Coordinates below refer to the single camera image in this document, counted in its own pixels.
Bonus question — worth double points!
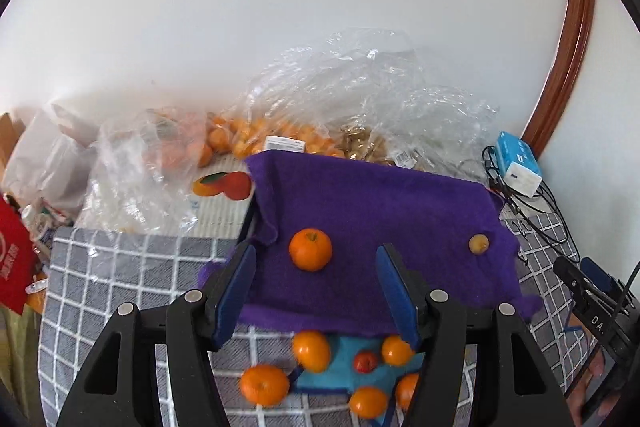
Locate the black cables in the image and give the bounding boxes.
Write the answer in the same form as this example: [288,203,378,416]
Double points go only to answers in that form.
[481,146,582,264]

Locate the small red fruit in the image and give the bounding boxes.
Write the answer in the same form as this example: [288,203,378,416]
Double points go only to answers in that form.
[354,351,379,374]

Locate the pile of bagged longans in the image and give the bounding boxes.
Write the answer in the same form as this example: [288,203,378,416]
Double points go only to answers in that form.
[340,122,436,168]

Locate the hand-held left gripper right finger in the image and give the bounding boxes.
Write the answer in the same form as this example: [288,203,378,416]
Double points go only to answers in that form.
[375,243,576,427]

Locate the white plastic bag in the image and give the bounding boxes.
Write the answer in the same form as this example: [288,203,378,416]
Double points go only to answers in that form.
[4,104,103,220]

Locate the orange tangerine with stem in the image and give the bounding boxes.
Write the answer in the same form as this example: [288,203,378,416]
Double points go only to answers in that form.
[289,228,333,272]

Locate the blue star felt mat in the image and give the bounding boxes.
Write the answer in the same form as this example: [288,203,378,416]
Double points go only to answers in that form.
[287,332,426,427]

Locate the person's right hand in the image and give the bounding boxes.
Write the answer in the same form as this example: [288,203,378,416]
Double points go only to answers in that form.
[567,349,608,427]

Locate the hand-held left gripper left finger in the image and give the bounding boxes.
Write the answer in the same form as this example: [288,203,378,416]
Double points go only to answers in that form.
[56,241,258,427]

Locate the brown wooden door frame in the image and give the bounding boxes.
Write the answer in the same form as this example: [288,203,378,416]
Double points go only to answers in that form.
[520,0,598,154]

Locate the purple fleece towel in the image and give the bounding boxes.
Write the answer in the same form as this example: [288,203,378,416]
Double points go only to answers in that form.
[197,151,543,338]

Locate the red paper bag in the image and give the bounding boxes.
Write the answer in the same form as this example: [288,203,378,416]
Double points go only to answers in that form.
[0,196,42,314]

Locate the blue and white tissue box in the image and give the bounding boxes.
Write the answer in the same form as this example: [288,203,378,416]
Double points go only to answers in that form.
[496,131,544,198]

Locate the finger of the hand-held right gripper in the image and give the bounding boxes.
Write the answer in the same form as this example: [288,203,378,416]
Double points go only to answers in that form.
[581,257,636,308]
[553,257,608,323]

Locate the large clear plastic bag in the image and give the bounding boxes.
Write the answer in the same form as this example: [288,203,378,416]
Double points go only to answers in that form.
[235,27,501,172]

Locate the white carton with orange print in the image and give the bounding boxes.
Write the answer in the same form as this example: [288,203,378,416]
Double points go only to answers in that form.
[191,152,257,235]

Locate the crumpled clear plastic bag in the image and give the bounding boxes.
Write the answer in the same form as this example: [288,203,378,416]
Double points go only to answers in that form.
[82,106,213,235]

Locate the grey checked blanket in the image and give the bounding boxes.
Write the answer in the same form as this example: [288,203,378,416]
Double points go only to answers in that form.
[39,207,623,427]

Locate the brown cardboard box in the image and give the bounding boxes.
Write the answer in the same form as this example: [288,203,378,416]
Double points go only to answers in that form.
[0,112,27,180]

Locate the pile of bagged tangerines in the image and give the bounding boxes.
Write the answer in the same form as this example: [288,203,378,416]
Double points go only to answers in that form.
[206,112,347,158]

